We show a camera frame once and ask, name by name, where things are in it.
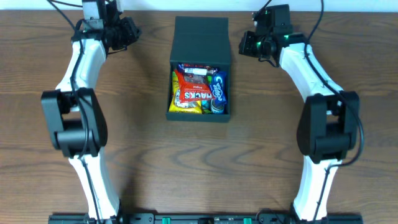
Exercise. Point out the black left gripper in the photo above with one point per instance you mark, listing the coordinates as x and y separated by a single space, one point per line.
130 32

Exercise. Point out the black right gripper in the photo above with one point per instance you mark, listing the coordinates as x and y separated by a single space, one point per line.
247 43

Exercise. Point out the black gift box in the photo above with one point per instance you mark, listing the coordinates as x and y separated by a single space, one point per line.
202 41

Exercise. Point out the blue Eclipse mint box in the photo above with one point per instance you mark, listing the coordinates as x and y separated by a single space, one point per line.
217 88

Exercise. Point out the blue Dairy Milk bar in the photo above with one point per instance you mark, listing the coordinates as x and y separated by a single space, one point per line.
196 69

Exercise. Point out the yellow seed snack bag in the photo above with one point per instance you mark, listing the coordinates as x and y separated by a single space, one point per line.
180 102

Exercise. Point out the blue Oreo cookie pack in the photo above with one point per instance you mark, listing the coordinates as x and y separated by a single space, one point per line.
216 108

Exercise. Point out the green Haribo gummy bag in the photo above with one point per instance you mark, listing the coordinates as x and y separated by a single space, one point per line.
206 107

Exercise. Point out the red snack bag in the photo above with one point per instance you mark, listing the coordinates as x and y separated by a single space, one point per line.
193 87

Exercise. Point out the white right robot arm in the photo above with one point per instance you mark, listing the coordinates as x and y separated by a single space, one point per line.
330 133

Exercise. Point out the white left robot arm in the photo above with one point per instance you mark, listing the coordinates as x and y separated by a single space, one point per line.
74 118

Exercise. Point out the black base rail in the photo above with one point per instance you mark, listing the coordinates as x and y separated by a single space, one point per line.
149 218

